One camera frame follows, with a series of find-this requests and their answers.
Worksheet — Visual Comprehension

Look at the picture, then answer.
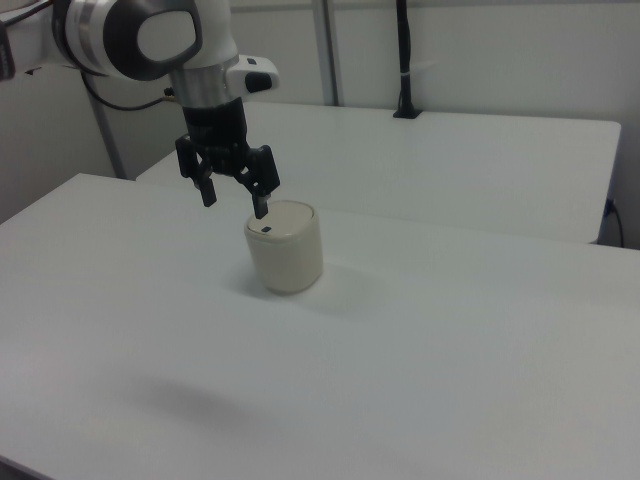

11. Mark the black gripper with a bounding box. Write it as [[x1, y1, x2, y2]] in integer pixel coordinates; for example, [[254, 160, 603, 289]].
[[174, 97, 280, 220]]

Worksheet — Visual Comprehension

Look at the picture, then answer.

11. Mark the cream cylindrical trash bin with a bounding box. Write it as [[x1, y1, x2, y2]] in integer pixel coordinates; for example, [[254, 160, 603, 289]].
[[243, 199, 325, 296]]

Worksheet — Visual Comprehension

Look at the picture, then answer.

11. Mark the white back table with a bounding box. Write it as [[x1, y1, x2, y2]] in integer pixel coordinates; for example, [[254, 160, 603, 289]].
[[135, 100, 623, 245]]

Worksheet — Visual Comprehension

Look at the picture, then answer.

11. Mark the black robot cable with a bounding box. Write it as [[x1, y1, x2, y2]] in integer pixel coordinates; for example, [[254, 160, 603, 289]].
[[79, 72, 177, 112]]

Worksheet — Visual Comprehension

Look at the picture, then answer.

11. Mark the black camera pole with clamp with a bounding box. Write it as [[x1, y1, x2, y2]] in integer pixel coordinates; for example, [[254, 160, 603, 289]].
[[392, 0, 423, 120]]

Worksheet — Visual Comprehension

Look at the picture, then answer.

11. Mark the dark device at frame edge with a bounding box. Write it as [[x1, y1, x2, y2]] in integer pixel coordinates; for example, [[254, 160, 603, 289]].
[[0, 13, 18, 80]]

